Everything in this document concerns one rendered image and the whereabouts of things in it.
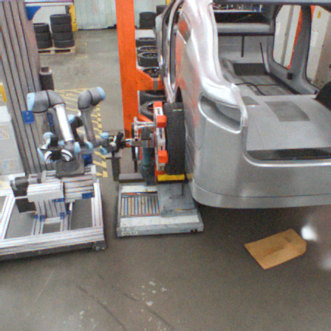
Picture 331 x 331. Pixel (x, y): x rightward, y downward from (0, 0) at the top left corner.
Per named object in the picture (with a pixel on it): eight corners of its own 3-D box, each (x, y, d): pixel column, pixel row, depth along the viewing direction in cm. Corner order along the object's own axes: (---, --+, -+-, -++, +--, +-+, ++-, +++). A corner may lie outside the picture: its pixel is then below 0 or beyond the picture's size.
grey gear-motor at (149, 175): (179, 189, 353) (179, 162, 334) (141, 190, 349) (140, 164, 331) (176, 179, 368) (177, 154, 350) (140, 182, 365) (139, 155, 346)
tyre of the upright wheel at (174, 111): (199, 163, 250) (192, 89, 266) (170, 165, 248) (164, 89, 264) (188, 180, 314) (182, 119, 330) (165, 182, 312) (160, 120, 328)
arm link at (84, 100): (77, 93, 242) (91, 151, 261) (89, 90, 248) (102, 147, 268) (70, 92, 250) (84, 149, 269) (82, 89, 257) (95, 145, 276)
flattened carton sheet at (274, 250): (312, 249, 285) (312, 247, 283) (263, 269, 266) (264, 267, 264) (289, 229, 308) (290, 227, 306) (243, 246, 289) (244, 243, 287)
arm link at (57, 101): (62, 92, 230) (80, 154, 224) (46, 94, 226) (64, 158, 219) (63, 85, 219) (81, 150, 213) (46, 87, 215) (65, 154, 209)
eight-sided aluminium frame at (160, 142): (165, 180, 279) (165, 124, 251) (157, 181, 279) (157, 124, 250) (160, 151, 325) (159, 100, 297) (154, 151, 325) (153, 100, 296)
